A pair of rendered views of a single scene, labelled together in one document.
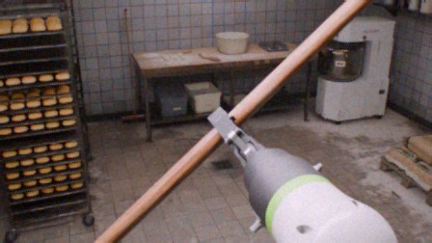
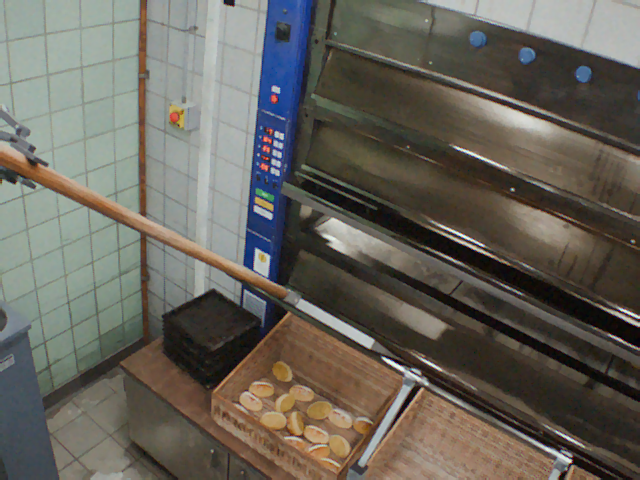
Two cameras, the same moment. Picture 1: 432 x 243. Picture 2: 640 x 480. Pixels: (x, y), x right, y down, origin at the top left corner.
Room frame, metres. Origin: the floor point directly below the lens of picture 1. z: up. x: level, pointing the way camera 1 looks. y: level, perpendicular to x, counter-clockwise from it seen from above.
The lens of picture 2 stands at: (1.55, -0.18, 2.38)
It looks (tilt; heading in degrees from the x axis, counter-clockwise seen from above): 32 degrees down; 139
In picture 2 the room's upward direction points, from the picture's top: 9 degrees clockwise
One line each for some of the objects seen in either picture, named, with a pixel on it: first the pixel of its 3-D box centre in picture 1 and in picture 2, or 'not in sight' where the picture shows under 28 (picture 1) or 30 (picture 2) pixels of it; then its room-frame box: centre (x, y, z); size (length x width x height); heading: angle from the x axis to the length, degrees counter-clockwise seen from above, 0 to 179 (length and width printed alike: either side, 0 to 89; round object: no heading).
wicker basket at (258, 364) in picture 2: not in sight; (310, 397); (0.40, 0.91, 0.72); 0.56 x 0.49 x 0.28; 19
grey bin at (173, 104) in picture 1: (170, 100); not in sight; (5.26, 0.57, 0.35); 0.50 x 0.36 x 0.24; 18
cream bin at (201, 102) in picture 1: (202, 96); not in sight; (5.39, 0.17, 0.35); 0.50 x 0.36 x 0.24; 19
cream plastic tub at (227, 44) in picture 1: (232, 42); not in sight; (5.59, -0.21, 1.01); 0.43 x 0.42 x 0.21; 108
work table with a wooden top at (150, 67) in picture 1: (223, 87); not in sight; (5.47, -0.09, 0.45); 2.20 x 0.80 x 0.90; 108
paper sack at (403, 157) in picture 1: (418, 154); not in sight; (3.99, -2.09, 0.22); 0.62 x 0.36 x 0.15; 113
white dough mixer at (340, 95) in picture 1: (349, 69); not in sight; (5.58, -1.76, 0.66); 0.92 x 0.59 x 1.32; 108
